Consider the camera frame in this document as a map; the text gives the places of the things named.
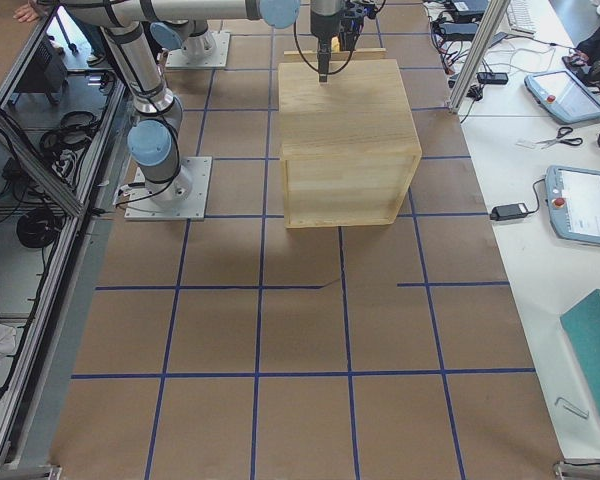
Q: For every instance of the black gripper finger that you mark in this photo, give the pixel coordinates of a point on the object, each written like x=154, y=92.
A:
x=323, y=59

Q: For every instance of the wooden drawer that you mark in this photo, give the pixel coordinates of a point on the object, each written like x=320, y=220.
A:
x=336, y=56

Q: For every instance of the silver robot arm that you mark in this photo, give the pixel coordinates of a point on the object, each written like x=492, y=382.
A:
x=171, y=29
x=153, y=141

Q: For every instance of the light wooden drawer cabinet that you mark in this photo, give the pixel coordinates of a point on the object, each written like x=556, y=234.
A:
x=349, y=146

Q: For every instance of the black electronic box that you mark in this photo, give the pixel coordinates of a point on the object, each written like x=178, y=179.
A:
x=467, y=7

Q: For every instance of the small black box device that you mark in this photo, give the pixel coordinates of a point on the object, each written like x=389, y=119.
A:
x=492, y=78

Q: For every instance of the white keyboard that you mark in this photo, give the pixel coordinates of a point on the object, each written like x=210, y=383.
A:
x=518, y=18

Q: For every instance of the upper blue teach pendant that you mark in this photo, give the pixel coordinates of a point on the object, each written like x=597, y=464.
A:
x=563, y=96

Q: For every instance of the blue teach pendant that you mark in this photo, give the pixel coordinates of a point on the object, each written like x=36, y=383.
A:
x=573, y=199
x=563, y=96

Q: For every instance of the black power adapter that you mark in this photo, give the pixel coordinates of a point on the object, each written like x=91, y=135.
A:
x=508, y=212

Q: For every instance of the lower blue teach pendant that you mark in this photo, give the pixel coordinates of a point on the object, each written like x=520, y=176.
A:
x=573, y=199

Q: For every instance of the teal green folder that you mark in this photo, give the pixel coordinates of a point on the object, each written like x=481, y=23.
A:
x=581, y=323

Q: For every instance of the metal allen key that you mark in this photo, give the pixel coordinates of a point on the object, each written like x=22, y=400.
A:
x=571, y=407

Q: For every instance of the aluminium frame post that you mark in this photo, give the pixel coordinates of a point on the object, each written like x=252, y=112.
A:
x=488, y=26

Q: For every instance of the black handled scissors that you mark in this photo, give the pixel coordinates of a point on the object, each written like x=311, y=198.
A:
x=562, y=137

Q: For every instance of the aluminium side frame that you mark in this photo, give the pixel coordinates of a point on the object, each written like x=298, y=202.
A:
x=29, y=277

